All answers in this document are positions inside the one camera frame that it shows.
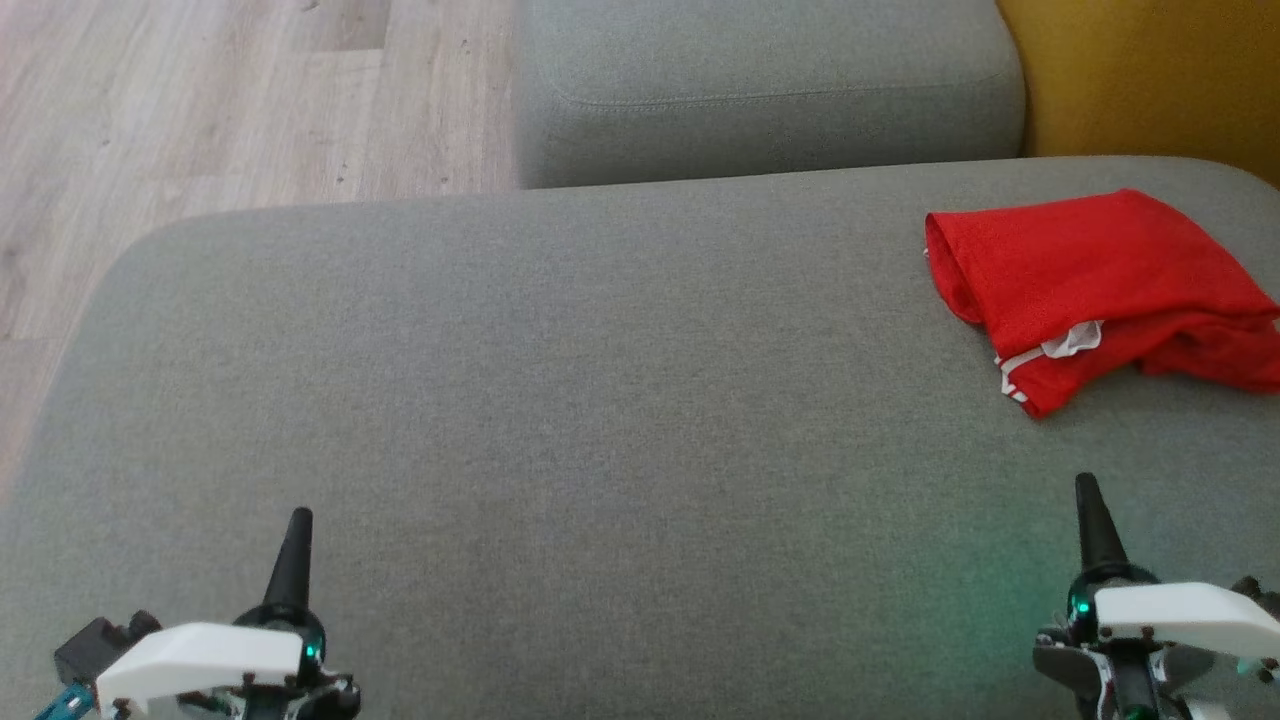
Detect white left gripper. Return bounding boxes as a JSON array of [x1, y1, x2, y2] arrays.
[[95, 507, 361, 720]]

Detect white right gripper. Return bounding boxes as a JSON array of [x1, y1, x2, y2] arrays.
[[1033, 473, 1271, 720]]

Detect red shorts white stripe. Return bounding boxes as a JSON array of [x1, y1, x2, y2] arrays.
[[1140, 310, 1280, 393]]

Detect red basketball jersey white sleeves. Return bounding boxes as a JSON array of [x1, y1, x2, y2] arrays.
[[925, 188, 1280, 419]]

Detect large grey sofa seat cushion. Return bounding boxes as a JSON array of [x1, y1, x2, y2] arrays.
[[0, 155, 1280, 720]]

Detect yellow cushion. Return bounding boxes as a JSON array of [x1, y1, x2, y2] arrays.
[[997, 0, 1280, 189]]

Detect blue left camera connector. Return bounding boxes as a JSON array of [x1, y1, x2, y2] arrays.
[[35, 680, 98, 720]]

